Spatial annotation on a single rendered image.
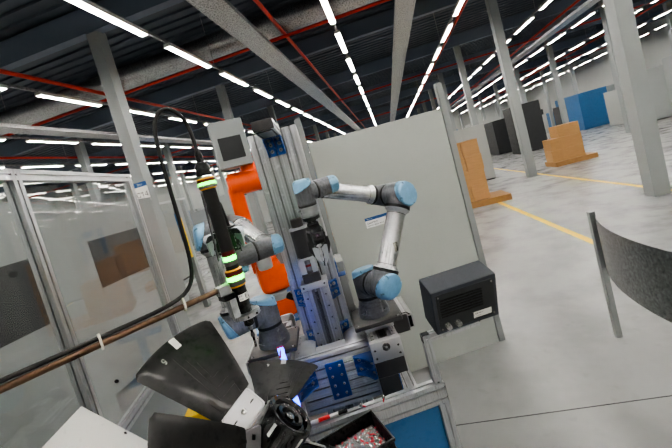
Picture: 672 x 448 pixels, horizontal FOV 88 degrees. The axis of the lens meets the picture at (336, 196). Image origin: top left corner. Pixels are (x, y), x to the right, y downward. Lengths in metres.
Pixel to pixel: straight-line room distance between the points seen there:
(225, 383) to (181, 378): 0.10
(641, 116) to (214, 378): 6.97
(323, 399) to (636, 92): 6.51
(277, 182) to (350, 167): 1.05
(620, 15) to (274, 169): 6.37
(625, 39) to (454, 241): 5.04
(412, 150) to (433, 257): 0.88
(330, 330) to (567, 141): 11.85
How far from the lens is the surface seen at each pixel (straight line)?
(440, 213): 2.96
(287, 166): 1.78
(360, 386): 1.88
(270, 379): 1.21
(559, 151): 13.06
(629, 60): 7.27
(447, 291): 1.38
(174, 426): 0.78
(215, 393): 1.01
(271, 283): 4.90
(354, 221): 2.76
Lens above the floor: 1.75
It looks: 4 degrees down
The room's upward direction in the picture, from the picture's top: 16 degrees counter-clockwise
